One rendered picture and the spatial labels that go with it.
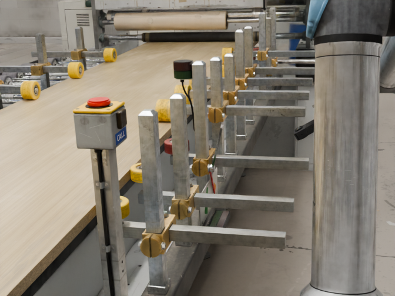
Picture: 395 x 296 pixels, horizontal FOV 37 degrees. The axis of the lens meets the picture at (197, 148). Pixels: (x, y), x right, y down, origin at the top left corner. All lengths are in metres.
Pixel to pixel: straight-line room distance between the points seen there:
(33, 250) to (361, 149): 0.68
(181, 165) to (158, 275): 0.31
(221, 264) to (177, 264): 1.45
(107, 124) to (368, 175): 0.45
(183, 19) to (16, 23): 8.36
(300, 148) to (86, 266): 2.84
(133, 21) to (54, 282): 3.05
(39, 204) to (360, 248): 0.80
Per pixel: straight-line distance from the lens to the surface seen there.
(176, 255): 1.61
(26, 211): 1.47
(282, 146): 4.33
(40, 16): 11.98
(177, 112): 1.53
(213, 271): 2.95
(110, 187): 1.06
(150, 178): 1.33
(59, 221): 1.39
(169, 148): 1.86
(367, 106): 1.03
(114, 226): 1.09
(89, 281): 1.58
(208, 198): 1.63
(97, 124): 1.01
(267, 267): 2.98
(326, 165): 1.03
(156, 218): 1.36
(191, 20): 4.13
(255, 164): 1.84
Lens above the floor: 1.46
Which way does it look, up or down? 18 degrees down
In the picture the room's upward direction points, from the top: 2 degrees counter-clockwise
